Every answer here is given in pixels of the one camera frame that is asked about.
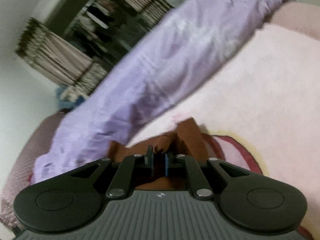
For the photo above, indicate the blue and white clothes pile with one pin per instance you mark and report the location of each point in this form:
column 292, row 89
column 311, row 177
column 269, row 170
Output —
column 68, row 97

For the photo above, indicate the quilted mauve headboard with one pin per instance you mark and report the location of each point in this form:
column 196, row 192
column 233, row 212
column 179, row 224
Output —
column 20, row 175

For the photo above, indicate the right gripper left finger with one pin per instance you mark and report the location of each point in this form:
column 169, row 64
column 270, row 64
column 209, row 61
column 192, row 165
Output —
column 135, row 170

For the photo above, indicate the pink printed blanket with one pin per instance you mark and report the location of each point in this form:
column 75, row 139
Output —
column 266, row 100

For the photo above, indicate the brown padded jacket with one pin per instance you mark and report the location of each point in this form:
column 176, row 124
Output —
column 186, row 139

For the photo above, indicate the dark window with hanging clothes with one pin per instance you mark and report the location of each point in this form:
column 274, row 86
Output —
column 104, row 30

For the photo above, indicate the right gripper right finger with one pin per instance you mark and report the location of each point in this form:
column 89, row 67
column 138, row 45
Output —
column 185, row 170

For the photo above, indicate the left beige striped curtain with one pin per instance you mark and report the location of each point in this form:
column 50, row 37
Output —
column 58, row 60

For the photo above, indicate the purple duvet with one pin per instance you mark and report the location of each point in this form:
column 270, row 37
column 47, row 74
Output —
column 186, row 48

